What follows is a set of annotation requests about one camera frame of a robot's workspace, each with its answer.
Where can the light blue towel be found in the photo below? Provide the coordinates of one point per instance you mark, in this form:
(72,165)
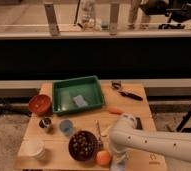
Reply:
(117,164)

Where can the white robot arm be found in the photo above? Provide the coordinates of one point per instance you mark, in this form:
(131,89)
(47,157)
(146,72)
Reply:
(124,134)

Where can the blue plastic cup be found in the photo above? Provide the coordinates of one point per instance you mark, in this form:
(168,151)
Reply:
(66,127)

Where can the small metal cup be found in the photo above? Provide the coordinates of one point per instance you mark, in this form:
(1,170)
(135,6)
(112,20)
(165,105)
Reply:
(45,124)

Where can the green plastic tray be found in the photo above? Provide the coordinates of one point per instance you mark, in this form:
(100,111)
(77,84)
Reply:
(64,91)

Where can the orange carrot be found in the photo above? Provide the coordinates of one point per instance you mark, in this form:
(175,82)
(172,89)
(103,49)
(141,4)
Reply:
(114,110)

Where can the yellow wooden spatula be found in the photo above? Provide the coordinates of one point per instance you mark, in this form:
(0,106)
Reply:
(105,132)

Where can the black remote control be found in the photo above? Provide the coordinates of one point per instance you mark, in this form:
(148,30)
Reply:
(139,124)

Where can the red bowl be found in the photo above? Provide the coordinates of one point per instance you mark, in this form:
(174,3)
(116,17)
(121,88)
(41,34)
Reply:
(39,104)

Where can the dark brown bowl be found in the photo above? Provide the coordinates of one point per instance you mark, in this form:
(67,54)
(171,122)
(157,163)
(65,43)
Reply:
(83,146)

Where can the orange apple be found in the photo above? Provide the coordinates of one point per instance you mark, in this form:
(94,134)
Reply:
(103,158)

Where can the white stacked bowls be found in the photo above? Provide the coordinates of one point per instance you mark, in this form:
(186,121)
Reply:
(35,148)

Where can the black handled can opener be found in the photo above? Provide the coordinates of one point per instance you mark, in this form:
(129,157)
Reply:
(117,85)

